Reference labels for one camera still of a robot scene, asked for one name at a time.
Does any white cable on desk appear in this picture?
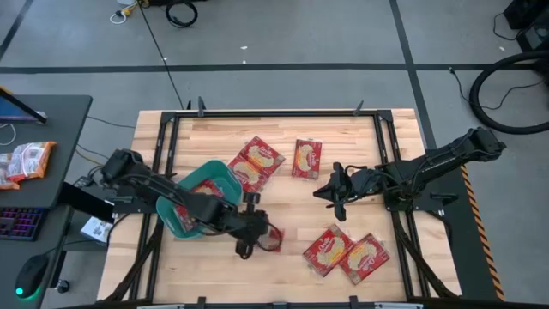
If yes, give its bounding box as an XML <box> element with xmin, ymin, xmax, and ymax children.
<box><xmin>0</xmin><ymin>123</ymin><xmax>17</xmax><ymax>147</ymax></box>

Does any coiled black cable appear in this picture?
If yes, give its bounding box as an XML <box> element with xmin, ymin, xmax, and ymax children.
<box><xmin>165</xmin><ymin>0</ymin><xmax>199</xmax><ymax>29</ymax></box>

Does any black keyboard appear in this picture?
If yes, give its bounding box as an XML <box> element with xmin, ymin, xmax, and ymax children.
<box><xmin>0</xmin><ymin>207</ymin><xmax>48</xmax><ymax>241</ymax></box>

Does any black equipment case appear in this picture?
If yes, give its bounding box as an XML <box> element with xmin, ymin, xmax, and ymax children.
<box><xmin>502</xmin><ymin>0</ymin><xmax>549</xmax><ymax>53</ymax></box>

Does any red popcorn bag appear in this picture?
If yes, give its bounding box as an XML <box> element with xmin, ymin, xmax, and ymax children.
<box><xmin>338</xmin><ymin>233</ymin><xmax>391</xmax><ymax>286</ymax></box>
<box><xmin>173</xmin><ymin>204</ymin><xmax>197</xmax><ymax>233</ymax></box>
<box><xmin>292</xmin><ymin>138</ymin><xmax>323</xmax><ymax>180</ymax></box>
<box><xmin>227</xmin><ymin>154</ymin><xmax>270</xmax><ymax>194</ymax></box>
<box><xmin>256</xmin><ymin>222</ymin><xmax>285</xmax><ymax>253</ymax></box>
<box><xmin>302</xmin><ymin>223</ymin><xmax>355</xmax><ymax>278</ymax></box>
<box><xmin>190</xmin><ymin>179</ymin><xmax>225</xmax><ymax>199</ymax></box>
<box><xmin>238</xmin><ymin>136</ymin><xmax>287</xmax><ymax>176</ymax></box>

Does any computer monitor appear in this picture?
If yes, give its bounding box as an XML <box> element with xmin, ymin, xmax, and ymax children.
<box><xmin>0</xmin><ymin>87</ymin><xmax>48</xmax><ymax>125</ymax></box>

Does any black computer mouse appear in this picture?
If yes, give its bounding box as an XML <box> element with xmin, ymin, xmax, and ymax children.
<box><xmin>15</xmin><ymin>253</ymin><xmax>51</xmax><ymax>300</ymax></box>

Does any long thin black floor cable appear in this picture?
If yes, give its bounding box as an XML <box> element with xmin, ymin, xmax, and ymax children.
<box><xmin>136</xmin><ymin>0</ymin><xmax>185</xmax><ymax>111</ymax></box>

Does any black base plate hazard stripe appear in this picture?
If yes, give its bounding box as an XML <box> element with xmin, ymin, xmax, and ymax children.
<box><xmin>422</xmin><ymin>148</ymin><xmax>507</xmax><ymax>302</ymax></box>

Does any white cable yellow plug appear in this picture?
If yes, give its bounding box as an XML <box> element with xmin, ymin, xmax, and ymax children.
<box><xmin>109</xmin><ymin>0</ymin><xmax>139</xmax><ymax>25</ymax></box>

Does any small orange white snack package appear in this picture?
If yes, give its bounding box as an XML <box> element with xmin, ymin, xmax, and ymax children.
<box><xmin>0</xmin><ymin>152</ymin><xmax>21</xmax><ymax>191</ymax></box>

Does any teal plastic basket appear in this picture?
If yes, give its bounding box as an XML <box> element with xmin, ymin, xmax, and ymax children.
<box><xmin>155</xmin><ymin>160</ymin><xmax>244</xmax><ymax>240</ymax></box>

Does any dark grey side desk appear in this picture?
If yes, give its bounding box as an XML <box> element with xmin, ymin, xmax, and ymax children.
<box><xmin>0</xmin><ymin>94</ymin><xmax>94</xmax><ymax>309</ymax></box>

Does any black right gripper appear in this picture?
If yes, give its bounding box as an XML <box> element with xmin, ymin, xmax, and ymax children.
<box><xmin>312</xmin><ymin>161</ymin><xmax>381</xmax><ymax>223</ymax></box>

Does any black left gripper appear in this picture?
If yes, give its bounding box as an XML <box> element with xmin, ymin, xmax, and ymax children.
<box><xmin>231</xmin><ymin>191</ymin><xmax>275</xmax><ymax>260</ymax></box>

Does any black control box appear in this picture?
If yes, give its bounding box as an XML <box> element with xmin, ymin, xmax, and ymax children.
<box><xmin>57</xmin><ymin>181</ymin><xmax>116</xmax><ymax>223</ymax></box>

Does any thick black hose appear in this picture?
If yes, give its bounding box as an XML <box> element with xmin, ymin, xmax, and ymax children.
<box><xmin>468</xmin><ymin>51</ymin><xmax>549</xmax><ymax>136</ymax></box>

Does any white cardboard box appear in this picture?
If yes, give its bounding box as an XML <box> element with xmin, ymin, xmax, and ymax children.
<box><xmin>80</xmin><ymin>216</ymin><xmax>115</xmax><ymax>244</ymax></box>

